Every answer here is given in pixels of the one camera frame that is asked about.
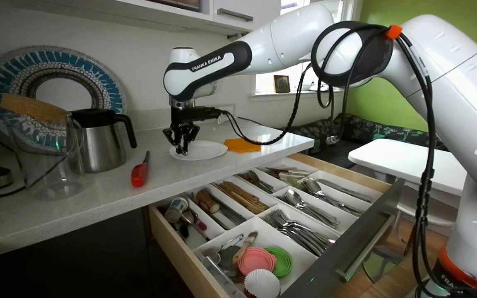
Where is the green round lid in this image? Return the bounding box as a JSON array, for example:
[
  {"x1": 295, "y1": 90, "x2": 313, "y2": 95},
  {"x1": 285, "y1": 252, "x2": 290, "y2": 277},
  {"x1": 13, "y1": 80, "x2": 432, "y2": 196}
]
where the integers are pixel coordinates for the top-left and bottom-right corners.
[{"x1": 263, "y1": 245, "x2": 293, "y2": 280}]

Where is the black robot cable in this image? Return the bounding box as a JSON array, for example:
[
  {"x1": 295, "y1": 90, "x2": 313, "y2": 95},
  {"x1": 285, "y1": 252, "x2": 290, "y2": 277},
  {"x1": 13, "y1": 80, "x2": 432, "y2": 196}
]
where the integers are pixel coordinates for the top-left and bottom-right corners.
[{"x1": 215, "y1": 20, "x2": 461, "y2": 298}]

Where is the dark base cabinet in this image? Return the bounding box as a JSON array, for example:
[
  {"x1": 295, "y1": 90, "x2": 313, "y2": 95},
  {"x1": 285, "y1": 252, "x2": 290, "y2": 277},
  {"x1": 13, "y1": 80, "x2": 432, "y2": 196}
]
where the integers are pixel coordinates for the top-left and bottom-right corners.
[{"x1": 0, "y1": 206, "x2": 196, "y2": 298}]

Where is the white table board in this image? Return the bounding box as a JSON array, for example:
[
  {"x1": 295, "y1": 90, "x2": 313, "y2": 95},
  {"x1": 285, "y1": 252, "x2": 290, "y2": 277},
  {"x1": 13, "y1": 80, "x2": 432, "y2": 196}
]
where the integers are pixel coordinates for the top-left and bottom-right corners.
[{"x1": 346, "y1": 138, "x2": 469, "y2": 196}]

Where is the metal drawer handle bar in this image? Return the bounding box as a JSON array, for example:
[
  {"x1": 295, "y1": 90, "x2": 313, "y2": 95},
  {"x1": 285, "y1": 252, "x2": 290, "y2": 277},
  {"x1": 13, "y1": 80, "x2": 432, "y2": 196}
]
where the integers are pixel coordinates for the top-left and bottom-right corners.
[{"x1": 335, "y1": 212, "x2": 398, "y2": 285}]

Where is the orange cloth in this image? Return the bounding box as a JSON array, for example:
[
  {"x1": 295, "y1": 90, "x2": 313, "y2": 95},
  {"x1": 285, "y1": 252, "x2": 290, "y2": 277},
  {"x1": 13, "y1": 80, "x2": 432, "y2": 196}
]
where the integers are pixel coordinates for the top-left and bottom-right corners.
[{"x1": 222, "y1": 138, "x2": 263, "y2": 156}]

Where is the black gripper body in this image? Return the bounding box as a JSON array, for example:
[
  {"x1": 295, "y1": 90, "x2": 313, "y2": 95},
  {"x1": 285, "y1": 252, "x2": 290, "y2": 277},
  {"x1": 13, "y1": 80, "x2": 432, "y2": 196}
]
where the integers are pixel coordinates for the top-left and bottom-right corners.
[{"x1": 169, "y1": 100, "x2": 202, "y2": 130}]

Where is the white round lid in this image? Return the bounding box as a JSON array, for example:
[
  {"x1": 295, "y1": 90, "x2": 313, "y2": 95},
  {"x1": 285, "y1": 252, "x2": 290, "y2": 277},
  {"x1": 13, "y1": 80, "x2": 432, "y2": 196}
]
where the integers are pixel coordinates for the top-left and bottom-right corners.
[{"x1": 242, "y1": 269, "x2": 282, "y2": 298}]

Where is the steel thermos jug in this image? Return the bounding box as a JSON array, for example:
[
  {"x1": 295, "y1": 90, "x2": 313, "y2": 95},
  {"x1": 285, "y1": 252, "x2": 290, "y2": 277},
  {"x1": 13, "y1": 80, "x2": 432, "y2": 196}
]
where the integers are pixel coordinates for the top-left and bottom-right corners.
[{"x1": 68, "y1": 108, "x2": 139, "y2": 176}]

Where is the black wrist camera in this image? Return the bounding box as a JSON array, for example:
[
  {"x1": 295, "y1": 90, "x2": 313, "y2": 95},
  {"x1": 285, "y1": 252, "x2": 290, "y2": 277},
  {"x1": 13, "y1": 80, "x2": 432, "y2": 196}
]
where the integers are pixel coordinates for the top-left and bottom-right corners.
[{"x1": 194, "y1": 106, "x2": 224, "y2": 123}]

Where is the silver bottle stopper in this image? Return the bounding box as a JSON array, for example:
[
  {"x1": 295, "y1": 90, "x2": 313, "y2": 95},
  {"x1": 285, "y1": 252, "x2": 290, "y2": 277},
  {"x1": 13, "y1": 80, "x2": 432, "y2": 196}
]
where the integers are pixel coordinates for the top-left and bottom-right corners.
[{"x1": 162, "y1": 196, "x2": 192, "y2": 226}]

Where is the wooden utensil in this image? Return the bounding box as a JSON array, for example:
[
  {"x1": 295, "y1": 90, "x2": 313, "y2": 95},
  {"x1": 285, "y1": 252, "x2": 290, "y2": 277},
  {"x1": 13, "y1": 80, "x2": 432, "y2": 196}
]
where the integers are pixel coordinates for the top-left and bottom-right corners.
[{"x1": 215, "y1": 181, "x2": 270, "y2": 216}]

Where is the open wooden drawer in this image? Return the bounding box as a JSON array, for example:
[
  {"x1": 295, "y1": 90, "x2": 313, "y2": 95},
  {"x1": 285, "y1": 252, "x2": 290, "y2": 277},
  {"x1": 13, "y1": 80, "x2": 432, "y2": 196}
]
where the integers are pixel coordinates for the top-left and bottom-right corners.
[{"x1": 146, "y1": 153, "x2": 409, "y2": 298}]

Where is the silver spoon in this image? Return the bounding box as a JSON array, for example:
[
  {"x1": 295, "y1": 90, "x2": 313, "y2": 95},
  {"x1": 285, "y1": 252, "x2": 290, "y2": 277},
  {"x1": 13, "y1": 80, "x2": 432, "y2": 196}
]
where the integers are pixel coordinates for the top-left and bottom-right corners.
[
  {"x1": 280, "y1": 188, "x2": 340, "y2": 229},
  {"x1": 303, "y1": 179, "x2": 364, "y2": 217}
]

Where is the silver fork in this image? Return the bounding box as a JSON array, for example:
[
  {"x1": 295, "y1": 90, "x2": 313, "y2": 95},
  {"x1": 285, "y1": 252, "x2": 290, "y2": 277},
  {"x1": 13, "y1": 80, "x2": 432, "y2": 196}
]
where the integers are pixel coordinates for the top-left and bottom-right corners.
[{"x1": 268, "y1": 209, "x2": 336, "y2": 257}]

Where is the tan wooden block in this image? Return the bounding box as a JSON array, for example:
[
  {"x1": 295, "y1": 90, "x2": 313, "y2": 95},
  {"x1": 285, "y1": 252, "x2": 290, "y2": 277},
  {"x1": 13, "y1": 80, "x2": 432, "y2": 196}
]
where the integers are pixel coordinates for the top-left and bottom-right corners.
[{"x1": 0, "y1": 92, "x2": 70, "y2": 126}]

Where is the white upper cabinet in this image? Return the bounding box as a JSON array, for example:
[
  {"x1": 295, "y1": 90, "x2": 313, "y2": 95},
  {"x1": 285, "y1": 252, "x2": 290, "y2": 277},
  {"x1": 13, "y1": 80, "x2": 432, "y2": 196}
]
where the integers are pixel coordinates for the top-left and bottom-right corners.
[{"x1": 5, "y1": 0, "x2": 282, "y2": 39}]

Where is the blue patterned decorative plate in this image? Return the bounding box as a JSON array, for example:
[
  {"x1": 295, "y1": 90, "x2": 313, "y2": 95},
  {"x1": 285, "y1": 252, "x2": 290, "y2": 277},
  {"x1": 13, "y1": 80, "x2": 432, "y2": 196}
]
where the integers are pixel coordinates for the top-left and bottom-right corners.
[{"x1": 0, "y1": 45, "x2": 129, "y2": 156}]

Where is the grey kitchen utensil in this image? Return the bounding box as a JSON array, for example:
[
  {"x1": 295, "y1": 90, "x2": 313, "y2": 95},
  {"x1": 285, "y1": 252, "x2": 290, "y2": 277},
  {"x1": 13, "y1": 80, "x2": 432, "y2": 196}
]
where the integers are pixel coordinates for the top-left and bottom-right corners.
[{"x1": 265, "y1": 166, "x2": 318, "y2": 188}]

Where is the white plate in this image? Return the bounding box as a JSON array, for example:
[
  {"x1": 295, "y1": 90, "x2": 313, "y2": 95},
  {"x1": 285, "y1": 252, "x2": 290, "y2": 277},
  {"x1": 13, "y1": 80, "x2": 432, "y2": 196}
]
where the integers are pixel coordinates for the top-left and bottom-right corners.
[{"x1": 167, "y1": 140, "x2": 230, "y2": 163}]

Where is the dark metal utensil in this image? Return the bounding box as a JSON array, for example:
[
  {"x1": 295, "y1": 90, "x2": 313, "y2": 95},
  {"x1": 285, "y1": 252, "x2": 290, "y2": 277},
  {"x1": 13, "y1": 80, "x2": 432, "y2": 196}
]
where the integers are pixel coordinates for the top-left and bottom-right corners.
[{"x1": 240, "y1": 169, "x2": 277, "y2": 196}]

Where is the pink round lid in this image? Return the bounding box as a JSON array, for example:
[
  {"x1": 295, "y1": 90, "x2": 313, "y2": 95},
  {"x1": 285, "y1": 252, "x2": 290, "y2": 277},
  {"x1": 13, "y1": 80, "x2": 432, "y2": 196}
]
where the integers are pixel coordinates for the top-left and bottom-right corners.
[{"x1": 237, "y1": 245, "x2": 278, "y2": 279}]

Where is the red handled screwdriver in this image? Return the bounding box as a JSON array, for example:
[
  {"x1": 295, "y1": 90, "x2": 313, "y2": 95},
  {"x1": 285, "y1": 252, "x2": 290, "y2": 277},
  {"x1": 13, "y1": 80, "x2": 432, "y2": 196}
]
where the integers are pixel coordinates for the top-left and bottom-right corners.
[{"x1": 129, "y1": 149, "x2": 152, "y2": 191}]

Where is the clear glass jar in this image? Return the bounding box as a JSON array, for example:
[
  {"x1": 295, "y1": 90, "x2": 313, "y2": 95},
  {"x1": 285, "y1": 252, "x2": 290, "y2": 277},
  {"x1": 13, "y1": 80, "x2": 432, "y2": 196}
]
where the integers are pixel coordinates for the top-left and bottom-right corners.
[{"x1": 0, "y1": 92, "x2": 86, "y2": 202}]

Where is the brown picture frame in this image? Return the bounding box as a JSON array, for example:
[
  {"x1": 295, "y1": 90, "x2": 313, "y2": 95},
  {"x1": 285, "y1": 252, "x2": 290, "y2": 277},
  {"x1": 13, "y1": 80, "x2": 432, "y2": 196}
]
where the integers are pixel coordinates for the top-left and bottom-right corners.
[{"x1": 273, "y1": 73, "x2": 293, "y2": 95}]

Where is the orange cable clip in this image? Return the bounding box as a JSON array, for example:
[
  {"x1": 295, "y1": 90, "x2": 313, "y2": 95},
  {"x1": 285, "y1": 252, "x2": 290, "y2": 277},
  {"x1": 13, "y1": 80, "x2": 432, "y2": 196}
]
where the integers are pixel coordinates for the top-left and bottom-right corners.
[{"x1": 384, "y1": 24, "x2": 404, "y2": 42}]

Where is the white cutlery tray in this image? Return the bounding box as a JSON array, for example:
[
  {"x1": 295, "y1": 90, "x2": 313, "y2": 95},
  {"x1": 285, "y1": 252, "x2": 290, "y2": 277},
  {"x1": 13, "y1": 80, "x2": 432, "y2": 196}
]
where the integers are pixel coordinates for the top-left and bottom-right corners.
[{"x1": 157, "y1": 156, "x2": 386, "y2": 298}]

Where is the brown handled tool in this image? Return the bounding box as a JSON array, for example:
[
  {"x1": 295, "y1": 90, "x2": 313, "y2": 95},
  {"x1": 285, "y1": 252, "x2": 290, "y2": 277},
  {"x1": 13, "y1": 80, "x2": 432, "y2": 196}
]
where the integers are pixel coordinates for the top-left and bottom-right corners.
[{"x1": 194, "y1": 189, "x2": 224, "y2": 217}]

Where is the silver table knife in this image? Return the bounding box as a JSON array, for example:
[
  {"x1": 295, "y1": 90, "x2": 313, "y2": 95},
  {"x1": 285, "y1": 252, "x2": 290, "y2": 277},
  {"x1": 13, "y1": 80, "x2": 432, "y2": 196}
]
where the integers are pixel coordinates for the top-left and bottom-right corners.
[{"x1": 318, "y1": 176, "x2": 376, "y2": 206}]

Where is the metal cabinet handle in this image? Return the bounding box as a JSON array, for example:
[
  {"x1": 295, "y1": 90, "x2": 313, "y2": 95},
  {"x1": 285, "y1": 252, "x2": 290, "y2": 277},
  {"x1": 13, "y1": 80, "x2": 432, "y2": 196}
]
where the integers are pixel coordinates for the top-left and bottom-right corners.
[{"x1": 215, "y1": 7, "x2": 255, "y2": 24}]

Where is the thin black cable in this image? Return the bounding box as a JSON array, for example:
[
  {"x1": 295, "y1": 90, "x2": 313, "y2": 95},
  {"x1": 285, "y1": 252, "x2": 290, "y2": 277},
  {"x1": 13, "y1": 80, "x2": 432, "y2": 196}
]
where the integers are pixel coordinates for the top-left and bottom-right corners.
[{"x1": 0, "y1": 135, "x2": 70, "y2": 201}]

